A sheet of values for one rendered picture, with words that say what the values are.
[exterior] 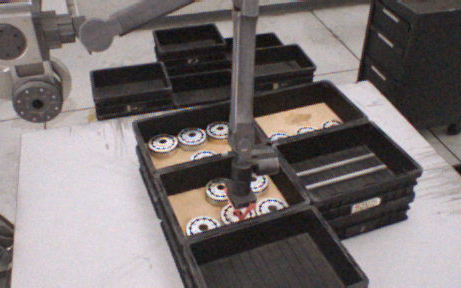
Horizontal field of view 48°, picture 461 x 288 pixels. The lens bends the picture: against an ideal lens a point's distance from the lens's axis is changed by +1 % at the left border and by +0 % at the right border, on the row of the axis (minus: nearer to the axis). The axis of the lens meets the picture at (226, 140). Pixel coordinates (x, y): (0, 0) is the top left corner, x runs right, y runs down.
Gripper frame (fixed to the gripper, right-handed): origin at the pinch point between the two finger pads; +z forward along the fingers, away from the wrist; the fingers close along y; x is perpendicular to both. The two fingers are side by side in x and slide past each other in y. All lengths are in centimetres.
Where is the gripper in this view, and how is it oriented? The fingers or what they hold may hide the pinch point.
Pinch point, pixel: (238, 212)
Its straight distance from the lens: 153.4
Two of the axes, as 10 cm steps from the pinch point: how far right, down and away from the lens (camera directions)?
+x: -9.4, 1.8, -2.9
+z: -0.4, 7.9, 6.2
